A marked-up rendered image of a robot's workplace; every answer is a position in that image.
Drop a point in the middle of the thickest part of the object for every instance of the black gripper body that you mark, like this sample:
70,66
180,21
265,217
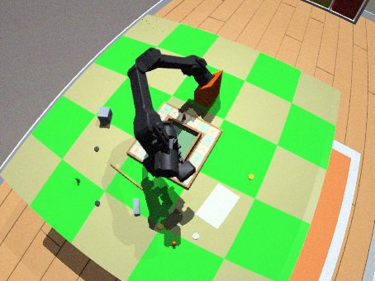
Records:
185,170

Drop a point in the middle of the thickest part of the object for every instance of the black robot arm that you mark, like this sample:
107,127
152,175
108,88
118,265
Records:
163,157

